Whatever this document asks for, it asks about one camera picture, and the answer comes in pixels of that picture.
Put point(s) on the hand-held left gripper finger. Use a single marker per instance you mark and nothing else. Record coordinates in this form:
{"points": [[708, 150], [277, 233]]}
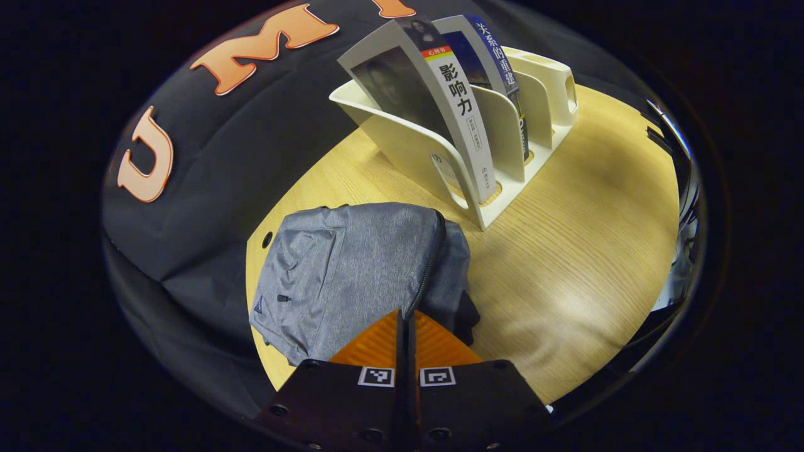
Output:
{"points": [[399, 408], [414, 408]]}

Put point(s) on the grey fabric schoolbag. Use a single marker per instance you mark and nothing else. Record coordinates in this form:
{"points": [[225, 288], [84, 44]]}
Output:
{"points": [[352, 263]]}

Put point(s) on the white plastic bookshelf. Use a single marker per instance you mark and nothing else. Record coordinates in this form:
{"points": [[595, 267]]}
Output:
{"points": [[414, 150]]}

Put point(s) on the grey portrait cover book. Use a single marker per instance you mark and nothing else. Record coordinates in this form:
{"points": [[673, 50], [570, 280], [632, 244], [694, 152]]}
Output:
{"points": [[461, 113]]}

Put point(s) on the blue book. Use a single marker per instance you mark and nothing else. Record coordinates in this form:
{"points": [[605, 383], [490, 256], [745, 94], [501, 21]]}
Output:
{"points": [[493, 59]]}

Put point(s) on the black backdrop cloth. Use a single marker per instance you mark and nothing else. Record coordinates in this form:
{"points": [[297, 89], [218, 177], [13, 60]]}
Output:
{"points": [[220, 188]]}

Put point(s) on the cluttered equipment stand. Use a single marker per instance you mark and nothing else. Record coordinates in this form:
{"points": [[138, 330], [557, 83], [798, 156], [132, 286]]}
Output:
{"points": [[684, 207]]}

